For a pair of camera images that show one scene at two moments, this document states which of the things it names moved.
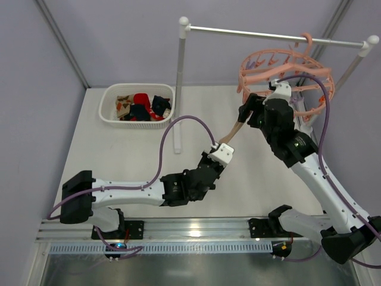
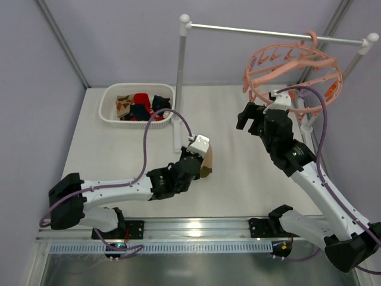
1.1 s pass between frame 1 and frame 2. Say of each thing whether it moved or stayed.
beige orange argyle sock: stayed
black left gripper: moved
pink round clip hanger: moved
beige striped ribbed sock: moved
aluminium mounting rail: stayed
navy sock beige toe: stayed
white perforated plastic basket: stayed
